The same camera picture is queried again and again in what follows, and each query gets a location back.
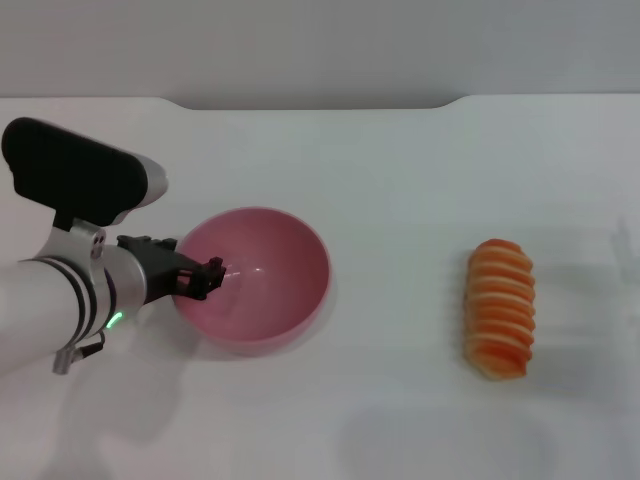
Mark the orange ridged bread loaf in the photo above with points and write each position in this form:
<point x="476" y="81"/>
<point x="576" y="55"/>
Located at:
<point x="500" y="310"/>

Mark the pink plastic bowl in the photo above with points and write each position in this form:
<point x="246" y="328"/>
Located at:
<point x="270" y="300"/>

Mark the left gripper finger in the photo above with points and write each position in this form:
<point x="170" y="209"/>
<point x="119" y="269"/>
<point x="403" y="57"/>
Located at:
<point x="212" y="272"/>
<point x="192" y="287"/>

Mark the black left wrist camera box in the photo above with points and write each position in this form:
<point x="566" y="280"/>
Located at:
<point x="75" y="165"/>

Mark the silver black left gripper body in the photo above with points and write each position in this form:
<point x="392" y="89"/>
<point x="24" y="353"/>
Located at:
<point x="130" y="280"/>

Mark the silver left camera bracket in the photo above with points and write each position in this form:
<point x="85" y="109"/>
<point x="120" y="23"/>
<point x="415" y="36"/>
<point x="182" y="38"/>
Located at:
<point x="80" y="240"/>

